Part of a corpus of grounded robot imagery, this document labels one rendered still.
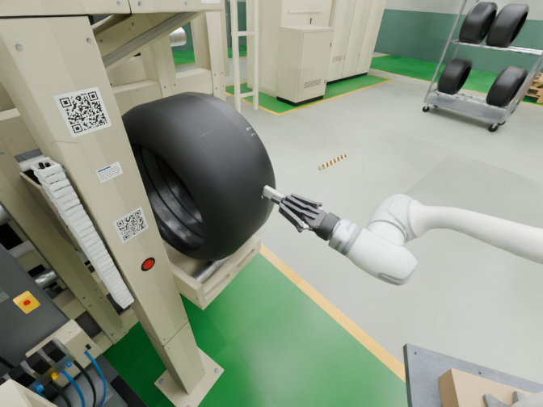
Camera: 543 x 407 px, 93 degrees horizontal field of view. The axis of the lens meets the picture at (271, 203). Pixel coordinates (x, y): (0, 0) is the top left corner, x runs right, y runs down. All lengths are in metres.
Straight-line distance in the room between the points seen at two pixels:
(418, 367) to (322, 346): 0.76
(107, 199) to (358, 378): 1.61
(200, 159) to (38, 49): 0.33
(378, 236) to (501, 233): 0.23
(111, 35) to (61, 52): 0.50
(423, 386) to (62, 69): 1.32
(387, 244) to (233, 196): 0.40
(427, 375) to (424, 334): 0.91
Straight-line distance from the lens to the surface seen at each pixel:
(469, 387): 1.19
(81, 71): 0.61
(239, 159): 0.73
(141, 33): 1.14
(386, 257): 0.68
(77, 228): 0.70
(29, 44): 0.58
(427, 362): 1.27
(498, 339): 2.41
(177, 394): 1.79
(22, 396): 0.54
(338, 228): 0.69
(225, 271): 1.04
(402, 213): 0.77
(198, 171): 0.68
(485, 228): 0.69
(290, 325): 1.89
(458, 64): 5.98
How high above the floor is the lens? 1.70
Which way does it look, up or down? 39 degrees down
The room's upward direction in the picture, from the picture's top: 3 degrees clockwise
